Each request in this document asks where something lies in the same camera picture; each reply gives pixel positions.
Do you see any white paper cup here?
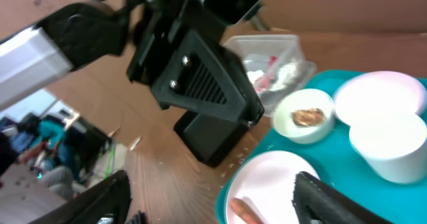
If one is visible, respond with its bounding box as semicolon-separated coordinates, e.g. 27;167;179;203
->
349;113;426;184

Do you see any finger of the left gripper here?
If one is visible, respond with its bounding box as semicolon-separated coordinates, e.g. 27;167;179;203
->
150;30;264;127

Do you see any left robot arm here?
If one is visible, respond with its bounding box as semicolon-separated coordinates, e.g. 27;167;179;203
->
1;0;264;127

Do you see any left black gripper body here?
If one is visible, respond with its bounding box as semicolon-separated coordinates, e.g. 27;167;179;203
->
126;0;226;84

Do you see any brown food scrap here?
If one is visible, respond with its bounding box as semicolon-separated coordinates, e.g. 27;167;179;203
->
291;108;326;127

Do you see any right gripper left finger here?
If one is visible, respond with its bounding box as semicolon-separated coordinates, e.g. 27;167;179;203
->
31;170;131;224

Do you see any red snack wrapper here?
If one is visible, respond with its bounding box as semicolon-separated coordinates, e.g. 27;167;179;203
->
255;56;278;92

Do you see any teal serving tray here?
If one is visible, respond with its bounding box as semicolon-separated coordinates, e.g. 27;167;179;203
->
215;69;427;224

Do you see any pink bowl with rice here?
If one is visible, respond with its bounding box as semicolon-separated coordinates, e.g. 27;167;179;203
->
334;71;426;126

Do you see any white round plate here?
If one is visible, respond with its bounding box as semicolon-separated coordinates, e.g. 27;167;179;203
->
224;151;318;224

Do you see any fried sausage stick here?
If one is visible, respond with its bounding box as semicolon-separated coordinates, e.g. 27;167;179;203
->
230;197;264;224

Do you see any clear plastic bin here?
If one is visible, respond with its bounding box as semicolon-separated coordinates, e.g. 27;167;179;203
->
224;34;317;117

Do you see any white napkin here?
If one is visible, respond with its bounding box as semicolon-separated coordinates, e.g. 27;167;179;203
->
246;70;264;84

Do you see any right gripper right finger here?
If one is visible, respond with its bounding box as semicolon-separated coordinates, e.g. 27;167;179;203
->
292;171;390;224

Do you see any white bowl with food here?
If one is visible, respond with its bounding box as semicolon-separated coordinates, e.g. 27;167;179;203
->
271;89;335;145

